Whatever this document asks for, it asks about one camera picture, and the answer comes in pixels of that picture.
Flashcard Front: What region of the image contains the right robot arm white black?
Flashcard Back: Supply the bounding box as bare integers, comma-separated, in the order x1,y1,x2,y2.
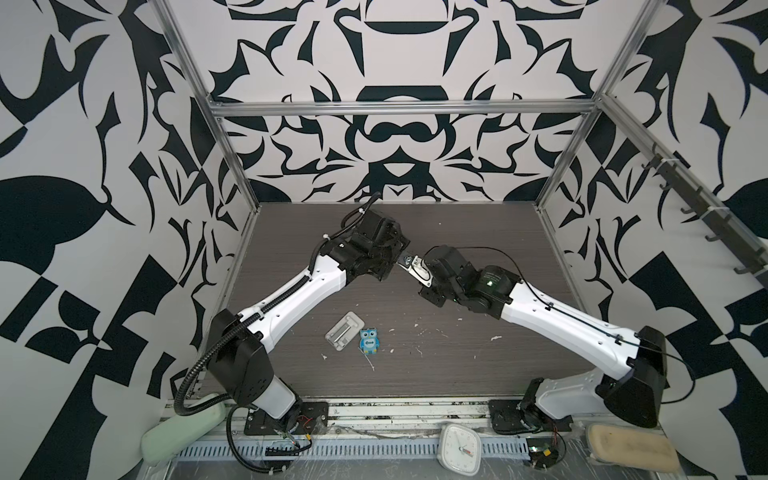
404,245,667,434

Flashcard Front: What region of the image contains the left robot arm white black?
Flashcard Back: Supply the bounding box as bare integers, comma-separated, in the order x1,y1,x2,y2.
205,210,409,423

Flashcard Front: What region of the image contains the white battery cover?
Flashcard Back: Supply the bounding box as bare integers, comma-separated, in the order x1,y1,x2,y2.
325,312,365,351

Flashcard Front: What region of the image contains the blue owl toy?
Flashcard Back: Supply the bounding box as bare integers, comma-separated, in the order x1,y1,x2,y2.
359,328,380,355

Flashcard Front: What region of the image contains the white square clock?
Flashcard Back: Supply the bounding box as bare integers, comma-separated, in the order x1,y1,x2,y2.
437,423,482,477

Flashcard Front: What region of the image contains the small green circuit board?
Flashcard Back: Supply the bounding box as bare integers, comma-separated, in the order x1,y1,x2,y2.
525,438,560,471

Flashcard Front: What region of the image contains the beige foam pad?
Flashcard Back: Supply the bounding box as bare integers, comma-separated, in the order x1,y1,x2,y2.
586,424,681,474

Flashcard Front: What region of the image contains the green foam pad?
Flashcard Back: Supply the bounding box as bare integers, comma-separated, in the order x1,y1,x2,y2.
140,403,226,466

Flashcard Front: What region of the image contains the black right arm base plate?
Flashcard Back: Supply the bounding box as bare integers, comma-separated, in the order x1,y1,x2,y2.
488,399,572,435

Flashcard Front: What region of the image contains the white slotted cable duct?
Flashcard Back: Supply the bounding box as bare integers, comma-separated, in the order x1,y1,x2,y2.
177,437,530,461

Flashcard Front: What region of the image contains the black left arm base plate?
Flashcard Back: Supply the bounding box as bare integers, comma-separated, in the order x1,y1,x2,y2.
244,401,329,436

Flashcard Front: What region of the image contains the aluminium frame top bar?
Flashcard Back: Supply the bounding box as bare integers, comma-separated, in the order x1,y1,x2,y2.
210,99,590,118

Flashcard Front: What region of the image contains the aluminium frame corner post left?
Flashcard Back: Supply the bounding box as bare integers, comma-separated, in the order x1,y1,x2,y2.
150,0,260,213

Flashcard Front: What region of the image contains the aluminium frame corner post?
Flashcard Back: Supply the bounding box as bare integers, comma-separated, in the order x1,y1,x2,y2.
150,0,260,213
535,0,666,210

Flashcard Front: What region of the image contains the aluminium frame corner post right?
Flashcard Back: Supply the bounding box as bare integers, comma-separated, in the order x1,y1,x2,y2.
535,0,666,210

